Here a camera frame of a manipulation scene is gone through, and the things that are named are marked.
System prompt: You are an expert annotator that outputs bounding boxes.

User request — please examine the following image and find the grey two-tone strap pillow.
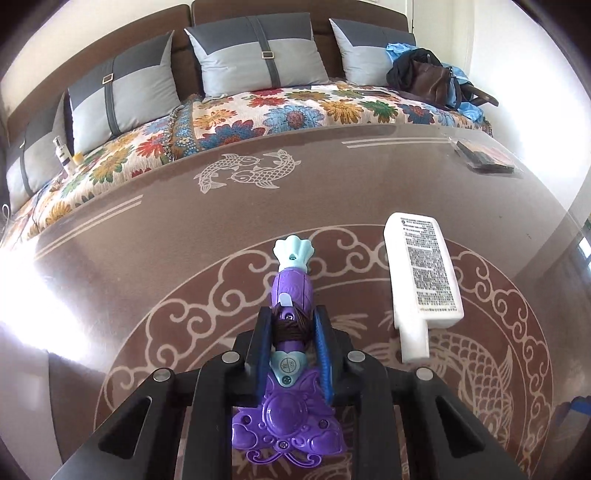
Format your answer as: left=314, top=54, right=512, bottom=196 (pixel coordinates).
left=329, top=17, right=414, bottom=86
left=184, top=13, right=329, bottom=99
left=68, top=31, right=182, bottom=141
left=4, top=92, right=70, bottom=210

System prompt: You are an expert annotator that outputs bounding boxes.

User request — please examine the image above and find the black garment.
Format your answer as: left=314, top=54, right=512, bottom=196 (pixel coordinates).
left=385, top=47, right=444, bottom=90

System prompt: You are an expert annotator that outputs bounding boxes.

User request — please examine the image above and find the brown leather handbag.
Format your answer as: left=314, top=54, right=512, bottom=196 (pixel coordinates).
left=406, top=60, right=455, bottom=110

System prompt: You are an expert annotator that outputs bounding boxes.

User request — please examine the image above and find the white pump bottle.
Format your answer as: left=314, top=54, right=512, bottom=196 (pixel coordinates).
left=52, top=136, right=75, bottom=175

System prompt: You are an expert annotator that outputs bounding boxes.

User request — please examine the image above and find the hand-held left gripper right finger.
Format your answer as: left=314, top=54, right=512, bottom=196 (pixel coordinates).
left=311, top=308, right=527, bottom=480

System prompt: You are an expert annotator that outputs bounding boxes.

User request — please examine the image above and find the brown patterned glass desktop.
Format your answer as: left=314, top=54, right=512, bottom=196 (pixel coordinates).
left=0, top=121, right=591, bottom=480

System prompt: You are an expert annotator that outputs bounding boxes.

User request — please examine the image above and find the dark wooden armrest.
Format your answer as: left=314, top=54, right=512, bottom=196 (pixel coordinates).
left=468, top=83, right=500, bottom=108

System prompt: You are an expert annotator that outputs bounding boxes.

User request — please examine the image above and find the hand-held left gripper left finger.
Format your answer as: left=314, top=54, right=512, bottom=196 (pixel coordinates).
left=51, top=307, right=278, bottom=480

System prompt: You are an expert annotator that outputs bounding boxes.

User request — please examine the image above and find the brown bag with clothes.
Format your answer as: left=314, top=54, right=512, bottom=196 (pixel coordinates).
left=385, top=42, right=485, bottom=121

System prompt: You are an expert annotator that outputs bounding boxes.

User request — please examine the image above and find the purple teal toy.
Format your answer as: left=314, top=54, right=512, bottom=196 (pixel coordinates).
left=231, top=234, right=349, bottom=467

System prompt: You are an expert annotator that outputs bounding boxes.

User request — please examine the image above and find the brown sofa backrest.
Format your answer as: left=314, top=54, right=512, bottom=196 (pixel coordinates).
left=4, top=0, right=409, bottom=139

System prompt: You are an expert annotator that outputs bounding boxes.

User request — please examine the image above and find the white labelled bottle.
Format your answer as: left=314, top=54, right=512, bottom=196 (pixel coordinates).
left=384, top=212, right=465, bottom=364

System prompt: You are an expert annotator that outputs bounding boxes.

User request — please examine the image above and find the floral sofa blanket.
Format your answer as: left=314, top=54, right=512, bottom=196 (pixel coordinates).
left=0, top=83, right=494, bottom=252

